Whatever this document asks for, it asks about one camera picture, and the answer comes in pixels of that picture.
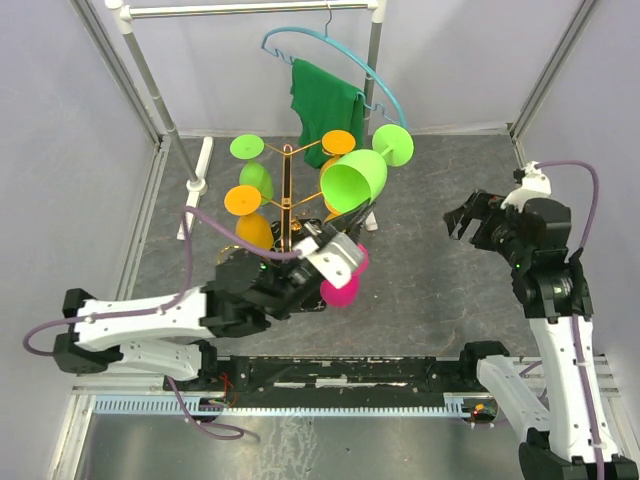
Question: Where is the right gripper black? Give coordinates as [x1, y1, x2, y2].
[442, 188, 533, 268]

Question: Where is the orange wine glass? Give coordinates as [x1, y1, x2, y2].
[224, 185, 274, 250]
[320, 130, 356, 173]
[323, 198, 342, 218]

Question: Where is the gold wine glass rack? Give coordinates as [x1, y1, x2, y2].
[217, 142, 346, 311]

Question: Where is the pink wine glass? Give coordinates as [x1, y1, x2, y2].
[320, 243, 369, 308]

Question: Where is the lime green wine glass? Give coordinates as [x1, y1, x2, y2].
[230, 134, 274, 205]

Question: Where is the silver white clothes rail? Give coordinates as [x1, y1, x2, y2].
[103, 0, 389, 242]

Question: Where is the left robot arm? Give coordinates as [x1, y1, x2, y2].
[53, 201, 374, 390]

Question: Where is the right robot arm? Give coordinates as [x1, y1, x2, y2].
[443, 190, 639, 479]

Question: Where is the green cloth on hanger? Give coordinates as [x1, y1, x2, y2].
[290, 59, 365, 148]

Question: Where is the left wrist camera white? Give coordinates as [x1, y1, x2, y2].
[294, 232, 365, 289]

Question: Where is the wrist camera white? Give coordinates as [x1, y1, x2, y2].
[294, 232, 365, 289]
[501, 162, 551, 212]

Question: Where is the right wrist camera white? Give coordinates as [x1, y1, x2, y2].
[501, 162, 551, 212]

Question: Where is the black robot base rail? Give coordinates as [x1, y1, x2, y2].
[176, 356, 488, 410]

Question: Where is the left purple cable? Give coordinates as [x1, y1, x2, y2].
[22, 205, 306, 441]

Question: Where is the light blue cable duct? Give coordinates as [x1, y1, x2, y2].
[93, 393, 471, 419]

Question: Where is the teal wire clothes hanger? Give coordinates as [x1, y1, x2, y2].
[260, 2, 409, 130]

